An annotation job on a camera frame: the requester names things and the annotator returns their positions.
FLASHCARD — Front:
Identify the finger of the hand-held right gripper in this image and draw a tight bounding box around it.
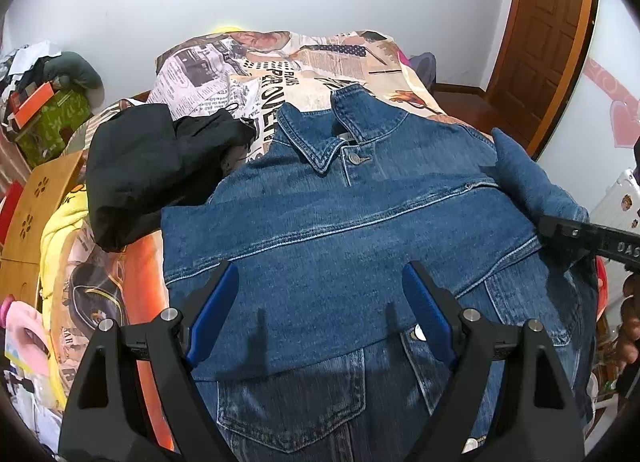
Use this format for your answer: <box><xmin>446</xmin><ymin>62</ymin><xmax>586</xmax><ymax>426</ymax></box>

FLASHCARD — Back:
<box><xmin>539</xmin><ymin>214</ymin><xmax>607</xmax><ymax>259</ymax></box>

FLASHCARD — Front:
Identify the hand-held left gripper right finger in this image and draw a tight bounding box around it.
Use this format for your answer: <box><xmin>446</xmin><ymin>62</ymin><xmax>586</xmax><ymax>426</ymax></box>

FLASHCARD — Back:
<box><xmin>401</xmin><ymin>261</ymin><xmax>586</xmax><ymax>462</ymax></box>

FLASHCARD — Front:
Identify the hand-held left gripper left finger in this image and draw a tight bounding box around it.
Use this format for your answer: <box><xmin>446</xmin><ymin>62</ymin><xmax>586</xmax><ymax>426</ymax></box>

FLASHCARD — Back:
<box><xmin>59</xmin><ymin>262</ymin><xmax>241</xmax><ymax>462</ymax></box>

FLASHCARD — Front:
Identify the blue denim jacket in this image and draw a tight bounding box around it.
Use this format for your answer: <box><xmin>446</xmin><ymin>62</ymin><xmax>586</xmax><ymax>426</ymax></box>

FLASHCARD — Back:
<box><xmin>161</xmin><ymin>83</ymin><xmax>601</xmax><ymax>462</ymax></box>

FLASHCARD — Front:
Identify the person's right hand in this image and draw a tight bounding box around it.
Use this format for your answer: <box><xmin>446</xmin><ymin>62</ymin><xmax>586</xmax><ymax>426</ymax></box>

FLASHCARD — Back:
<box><xmin>617</xmin><ymin>274</ymin><xmax>640</xmax><ymax>378</ymax></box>

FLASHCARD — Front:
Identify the white case with stickers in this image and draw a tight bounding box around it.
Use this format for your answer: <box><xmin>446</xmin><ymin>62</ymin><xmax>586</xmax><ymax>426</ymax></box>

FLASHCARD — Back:
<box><xmin>590</xmin><ymin>167</ymin><xmax>640</xmax><ymax>238</ymax></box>

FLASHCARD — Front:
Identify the black cloth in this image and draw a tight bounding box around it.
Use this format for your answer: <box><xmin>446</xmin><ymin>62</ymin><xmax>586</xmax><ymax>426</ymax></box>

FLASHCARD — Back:
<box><xmin>86</xmin><ymin>104</ymin><xmax>258</xmax><ymax>252</ymax></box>

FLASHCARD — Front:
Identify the yellow garment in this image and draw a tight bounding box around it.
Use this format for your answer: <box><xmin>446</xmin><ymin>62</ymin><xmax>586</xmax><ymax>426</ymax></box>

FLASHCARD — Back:
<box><xmin>40</xmin><ymin>182</ymin><xmax>93</xmax><ymax>408</ymax></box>

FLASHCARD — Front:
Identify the pink cloth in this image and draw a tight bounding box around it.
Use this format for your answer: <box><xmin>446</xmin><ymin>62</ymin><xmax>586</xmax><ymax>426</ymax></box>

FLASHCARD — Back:
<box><xmin>0</xmin><ymin>294</ymin><xmax>51</xmax><ymax>378</ymax></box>

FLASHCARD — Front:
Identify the brown wooden door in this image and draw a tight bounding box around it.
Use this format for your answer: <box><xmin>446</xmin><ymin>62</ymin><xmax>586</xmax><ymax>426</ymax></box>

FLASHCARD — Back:
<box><xmin>485</xmin><ymin>0</ymin><xmax>601</xmax><ymax>158</ymax></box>

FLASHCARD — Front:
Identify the pile of papers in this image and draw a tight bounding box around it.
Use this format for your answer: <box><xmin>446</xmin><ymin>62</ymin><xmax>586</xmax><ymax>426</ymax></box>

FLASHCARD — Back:
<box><xmin>0</xmin><ymin>367</ymin><xmax>66</xmax><ymax>453</ymax></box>

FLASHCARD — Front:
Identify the wooden lap table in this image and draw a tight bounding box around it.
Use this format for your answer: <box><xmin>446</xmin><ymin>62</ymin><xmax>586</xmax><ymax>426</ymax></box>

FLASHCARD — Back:
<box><xmin>0</xmin><ymin>149</ymin><xmax>86</xmax><ymax>313</ymax></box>

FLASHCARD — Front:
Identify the purple cloth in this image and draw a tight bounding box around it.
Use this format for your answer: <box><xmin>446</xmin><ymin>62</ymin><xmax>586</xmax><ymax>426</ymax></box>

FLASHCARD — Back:
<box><xmin>407</xmin><ymin>53</ymin><xmax>437</xmax><ymax>88</ymax></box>

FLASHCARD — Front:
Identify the red box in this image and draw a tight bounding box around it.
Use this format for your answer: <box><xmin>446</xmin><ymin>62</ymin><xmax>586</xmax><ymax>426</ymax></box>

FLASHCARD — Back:
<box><xmin>0</xmin><ymin>179</ymin><xmax>26</xmax><ymax>243</ymax></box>

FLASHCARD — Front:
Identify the newspaper print blanket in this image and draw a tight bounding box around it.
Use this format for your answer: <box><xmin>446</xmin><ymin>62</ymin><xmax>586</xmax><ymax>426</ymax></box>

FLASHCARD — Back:
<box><xmin>42</xmin><ymin>28</ymin><xmax>496</xmax><ymax>453</ymax></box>

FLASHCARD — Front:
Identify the striped red curtain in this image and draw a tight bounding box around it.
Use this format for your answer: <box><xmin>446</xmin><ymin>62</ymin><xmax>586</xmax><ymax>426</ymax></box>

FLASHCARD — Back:
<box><xmin>0</xmin><ymin>129</ymin><xmax>31</xmax><ymax>193</ymax></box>

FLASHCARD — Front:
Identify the orange box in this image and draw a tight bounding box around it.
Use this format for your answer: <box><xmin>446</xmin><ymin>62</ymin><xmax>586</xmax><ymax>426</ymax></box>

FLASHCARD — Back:
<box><xmin>12</xmin><ymin>82</ymin><xmax>55</xmax><ymax>128</ymax></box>

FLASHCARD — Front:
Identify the grey plush cushion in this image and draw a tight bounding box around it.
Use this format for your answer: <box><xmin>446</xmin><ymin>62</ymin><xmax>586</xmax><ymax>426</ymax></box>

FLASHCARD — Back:
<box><xmin>42</xmin><ymin>51</ymin><xmax>105</xmax><ymax>90</ymax></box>

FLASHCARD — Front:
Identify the white crumpled cloth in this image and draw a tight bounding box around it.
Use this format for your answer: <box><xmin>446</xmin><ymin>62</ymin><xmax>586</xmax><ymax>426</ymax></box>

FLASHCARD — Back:
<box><xmin>0</xmin><ymin>39</ymin><xmax>61</xmax><ymax>88</ymax></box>

